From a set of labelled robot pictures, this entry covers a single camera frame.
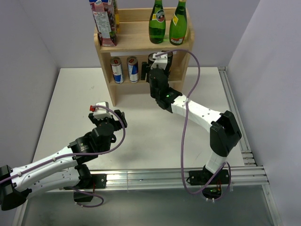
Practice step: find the green bottle yellow label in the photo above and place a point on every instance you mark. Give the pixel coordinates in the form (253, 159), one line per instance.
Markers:
(178, 25)

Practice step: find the red grape juice carton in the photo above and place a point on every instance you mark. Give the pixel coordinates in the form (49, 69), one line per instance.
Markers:
(104, 16)

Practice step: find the green Perrier bottle red label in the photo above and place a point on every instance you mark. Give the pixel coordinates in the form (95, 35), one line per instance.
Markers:
(157, 23)

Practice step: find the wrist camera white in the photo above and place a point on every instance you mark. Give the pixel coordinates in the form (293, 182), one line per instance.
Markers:
(160, 60)
(101, 110)

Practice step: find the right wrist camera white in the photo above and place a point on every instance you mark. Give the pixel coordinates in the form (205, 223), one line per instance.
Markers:
(160, 60)

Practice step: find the black can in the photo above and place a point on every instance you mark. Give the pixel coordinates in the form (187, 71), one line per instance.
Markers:
(169, 58)
(151, 60)

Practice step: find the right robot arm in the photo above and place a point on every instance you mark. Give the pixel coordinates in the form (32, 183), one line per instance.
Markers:
(222, 127)

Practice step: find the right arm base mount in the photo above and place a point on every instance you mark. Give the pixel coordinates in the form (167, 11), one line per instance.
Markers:
(220, 183)

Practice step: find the wooden two-tier shelf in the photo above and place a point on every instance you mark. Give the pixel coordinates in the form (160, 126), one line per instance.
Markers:
(133, 40)

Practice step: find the Red Bull can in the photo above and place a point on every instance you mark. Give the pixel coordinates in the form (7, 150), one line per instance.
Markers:
(133, 69)
(117, 71)

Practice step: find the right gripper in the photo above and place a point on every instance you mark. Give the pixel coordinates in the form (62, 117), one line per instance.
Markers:
(146, 68)

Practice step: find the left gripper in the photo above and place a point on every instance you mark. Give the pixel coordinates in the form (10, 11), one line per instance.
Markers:
(116, 125)

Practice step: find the aluminium front rail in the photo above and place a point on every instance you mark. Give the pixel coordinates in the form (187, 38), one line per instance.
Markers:
(146, 179)

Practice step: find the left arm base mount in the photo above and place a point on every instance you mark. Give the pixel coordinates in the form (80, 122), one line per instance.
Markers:
(98, 181)

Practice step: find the yellow juice carton behind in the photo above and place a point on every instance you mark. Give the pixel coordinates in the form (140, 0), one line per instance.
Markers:
(117, 20)

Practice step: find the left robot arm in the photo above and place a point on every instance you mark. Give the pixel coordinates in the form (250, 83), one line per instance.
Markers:
(66, 168)

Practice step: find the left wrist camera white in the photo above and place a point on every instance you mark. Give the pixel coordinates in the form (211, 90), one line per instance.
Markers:
(101, 110)

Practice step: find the aluminium side rail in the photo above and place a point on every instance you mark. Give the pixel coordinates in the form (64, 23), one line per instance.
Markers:
(245, 148)

